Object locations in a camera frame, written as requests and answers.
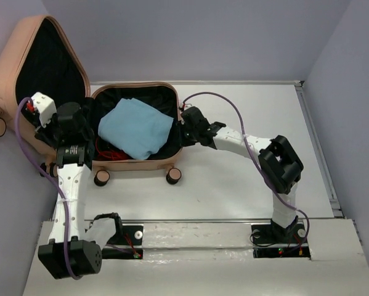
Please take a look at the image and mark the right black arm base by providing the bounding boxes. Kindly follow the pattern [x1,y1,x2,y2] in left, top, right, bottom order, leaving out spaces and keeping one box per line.
[249,223,311,259]

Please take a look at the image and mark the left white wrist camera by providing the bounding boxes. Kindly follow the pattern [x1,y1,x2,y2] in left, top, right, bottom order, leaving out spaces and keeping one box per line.
[26,92,57,128]

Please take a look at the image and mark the pink hard-shell suitcase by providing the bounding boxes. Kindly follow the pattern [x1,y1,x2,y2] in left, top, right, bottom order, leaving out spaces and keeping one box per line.
[0,15,182,186]

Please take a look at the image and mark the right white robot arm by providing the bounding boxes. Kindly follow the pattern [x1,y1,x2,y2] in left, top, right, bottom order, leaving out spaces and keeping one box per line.
[179,107,304,248]

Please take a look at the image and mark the red black headphones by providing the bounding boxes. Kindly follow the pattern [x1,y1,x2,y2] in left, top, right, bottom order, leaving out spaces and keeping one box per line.
[95,136,131,161]

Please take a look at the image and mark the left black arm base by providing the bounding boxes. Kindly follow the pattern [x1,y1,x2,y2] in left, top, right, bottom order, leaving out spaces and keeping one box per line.
[102,224,144,260]

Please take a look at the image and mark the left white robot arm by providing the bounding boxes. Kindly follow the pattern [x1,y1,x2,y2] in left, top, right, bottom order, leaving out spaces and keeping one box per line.
[38,102,123,280]

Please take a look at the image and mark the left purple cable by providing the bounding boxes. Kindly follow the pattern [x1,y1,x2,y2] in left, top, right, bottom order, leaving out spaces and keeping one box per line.
[15,97,86,281]

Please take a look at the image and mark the light blue towel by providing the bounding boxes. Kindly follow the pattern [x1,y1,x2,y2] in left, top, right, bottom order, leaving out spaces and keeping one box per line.
[98,98,174,160]

